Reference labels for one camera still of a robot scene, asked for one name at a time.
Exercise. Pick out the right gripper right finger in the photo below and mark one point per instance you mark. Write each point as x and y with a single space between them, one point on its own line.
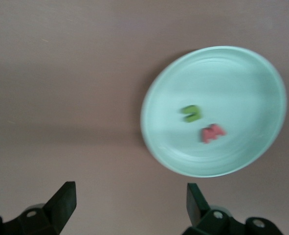
200 213

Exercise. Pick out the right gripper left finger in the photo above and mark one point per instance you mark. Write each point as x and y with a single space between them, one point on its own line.
58 210

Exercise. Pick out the pink foam letter w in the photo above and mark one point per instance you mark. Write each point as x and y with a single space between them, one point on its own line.
209 134

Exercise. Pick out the green foam letter u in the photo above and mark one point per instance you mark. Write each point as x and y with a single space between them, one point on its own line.
198 114

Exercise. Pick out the green plate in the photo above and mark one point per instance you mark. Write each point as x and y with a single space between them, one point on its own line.
232 85

